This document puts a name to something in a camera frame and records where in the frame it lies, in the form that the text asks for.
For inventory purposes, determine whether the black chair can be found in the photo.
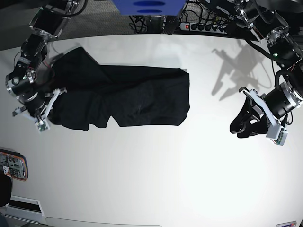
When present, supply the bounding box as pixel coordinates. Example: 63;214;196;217
0;174;12;207

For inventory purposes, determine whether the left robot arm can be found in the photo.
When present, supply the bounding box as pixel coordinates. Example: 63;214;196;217
230;0;303;145

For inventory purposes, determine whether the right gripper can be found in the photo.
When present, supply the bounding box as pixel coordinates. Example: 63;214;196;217
21;91;53;116

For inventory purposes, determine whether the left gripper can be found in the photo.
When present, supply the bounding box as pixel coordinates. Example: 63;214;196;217
230;87;296;139

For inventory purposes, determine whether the sticker label card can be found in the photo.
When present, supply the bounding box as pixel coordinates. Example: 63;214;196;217
276;221;297;227

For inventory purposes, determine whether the blue plastic box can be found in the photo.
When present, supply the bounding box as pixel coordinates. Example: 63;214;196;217
112;0;185;16

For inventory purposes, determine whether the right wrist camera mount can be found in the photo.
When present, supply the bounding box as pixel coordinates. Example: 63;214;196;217
12;87;68;134

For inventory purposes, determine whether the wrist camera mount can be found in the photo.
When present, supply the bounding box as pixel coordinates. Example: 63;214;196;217
239;87;288;146
12;87;68;134

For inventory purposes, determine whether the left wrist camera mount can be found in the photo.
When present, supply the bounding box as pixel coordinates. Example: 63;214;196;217
239;87;288;146

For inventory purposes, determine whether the black remote control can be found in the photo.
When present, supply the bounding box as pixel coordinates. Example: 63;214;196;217
162;16;179;35

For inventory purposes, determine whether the white power strip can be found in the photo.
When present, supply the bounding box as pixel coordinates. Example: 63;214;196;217
179;22;227;34

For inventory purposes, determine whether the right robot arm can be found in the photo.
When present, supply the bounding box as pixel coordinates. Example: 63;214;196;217
5;0;88;117

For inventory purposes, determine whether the black T-shirt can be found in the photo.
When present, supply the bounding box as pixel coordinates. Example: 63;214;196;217
49;47;190;131

